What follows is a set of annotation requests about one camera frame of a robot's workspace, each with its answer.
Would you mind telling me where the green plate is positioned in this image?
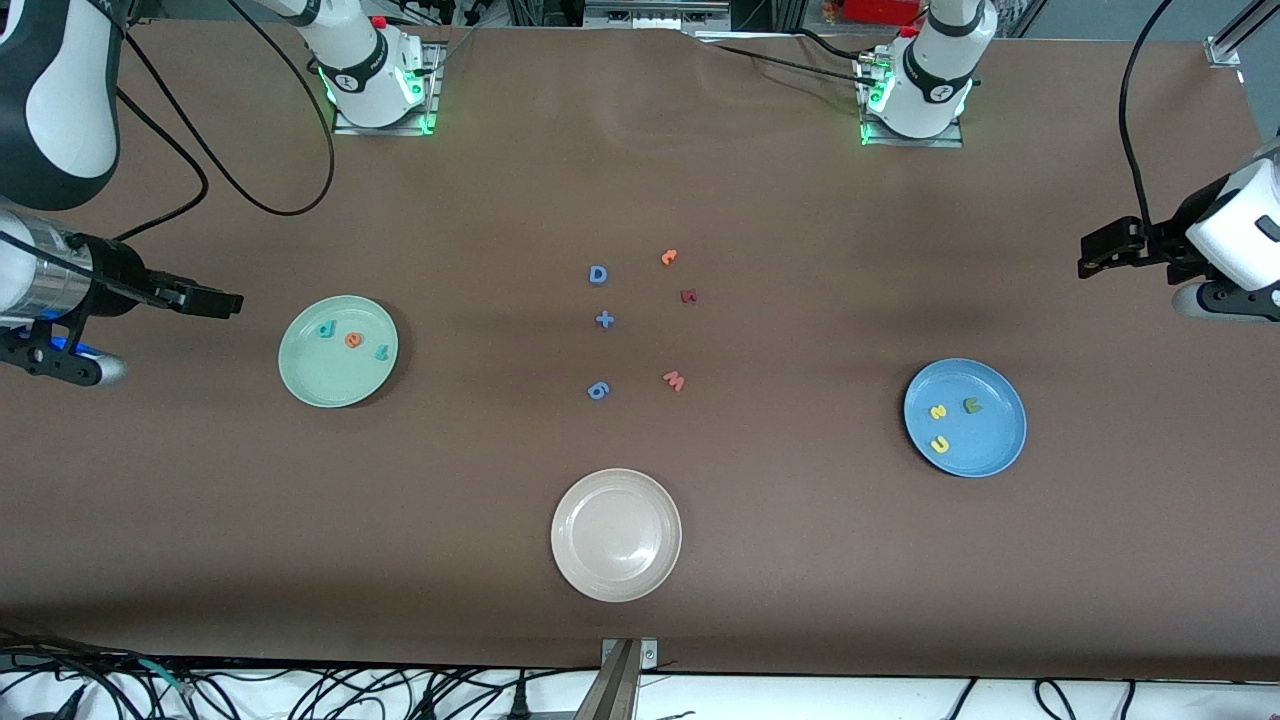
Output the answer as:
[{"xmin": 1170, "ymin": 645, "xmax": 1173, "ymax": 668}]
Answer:
[{"xmin": 278, "ymin": 294, "xmax": 400, "ymax": 409}]

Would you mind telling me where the aluminium corner profile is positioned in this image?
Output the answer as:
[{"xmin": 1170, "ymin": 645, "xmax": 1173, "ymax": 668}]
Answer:
[{"xmin": 1205, "ymin": 0, "xmax": 1280, "ymax": 69}]

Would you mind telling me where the blue plate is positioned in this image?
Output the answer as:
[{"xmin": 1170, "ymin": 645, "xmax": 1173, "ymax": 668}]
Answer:
[{"xmin": 903, "ymin": 358, "xmax": 1028, "ymax": 479}]

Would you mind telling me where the red box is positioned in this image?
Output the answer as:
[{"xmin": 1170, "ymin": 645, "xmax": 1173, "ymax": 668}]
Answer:
[{"xmin": 843, "ymin": 0, "xmax": 926, "ymax": 27}]

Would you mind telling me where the brown table cover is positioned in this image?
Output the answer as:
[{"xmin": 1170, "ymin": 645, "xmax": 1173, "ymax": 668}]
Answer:
[{"xmin": 0, "ymin": 18, "xmax": 1280, "ymax": 683}]

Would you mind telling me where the beige plate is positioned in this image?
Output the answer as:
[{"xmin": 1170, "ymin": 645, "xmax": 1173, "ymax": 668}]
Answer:
[{"xmin": 550, "ymin": 468, "xmax": 683, "ymax": 603}]

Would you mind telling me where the grey equipment box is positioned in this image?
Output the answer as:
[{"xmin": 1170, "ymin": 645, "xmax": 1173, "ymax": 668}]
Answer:
[{"xmin": 583, "ymin": 0, "xmax": 733, "ymax": 31}]

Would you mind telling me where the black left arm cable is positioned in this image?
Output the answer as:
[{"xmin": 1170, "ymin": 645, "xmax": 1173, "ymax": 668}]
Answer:
[{"xmin": 1120, "ymin": 0, "xmax": 1173, "ymax": 229}]

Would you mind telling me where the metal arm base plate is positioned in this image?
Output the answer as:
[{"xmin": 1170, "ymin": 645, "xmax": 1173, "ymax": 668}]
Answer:
[
  {"xmin": 332, "ymin": 42, "xmax": 444, "ymax": 137},
  {"xmin": 858, "ymin": 50, "xmax": 966, "ymax": 149}
]

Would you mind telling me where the black base cable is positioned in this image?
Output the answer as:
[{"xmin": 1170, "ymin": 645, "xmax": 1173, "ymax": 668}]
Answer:
[
  {"xmin": 790, "ymin": 28, "xmax": 886, "ymax": 63},
  {"xmin": 697, "ymin": 40, "xmax": 881, "ymax": 85}
]

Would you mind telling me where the teal floor cable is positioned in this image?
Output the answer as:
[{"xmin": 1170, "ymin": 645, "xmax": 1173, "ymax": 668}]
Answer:
[{"xmin": 138, "ymin": 658, "xmax": 193, "ymax": 698}]

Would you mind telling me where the aluminium mount post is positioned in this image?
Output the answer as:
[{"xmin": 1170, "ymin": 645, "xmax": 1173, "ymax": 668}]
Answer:
[{"xmin": 575, "ymin": 638, "xmax": 659, "ymax": 720}]

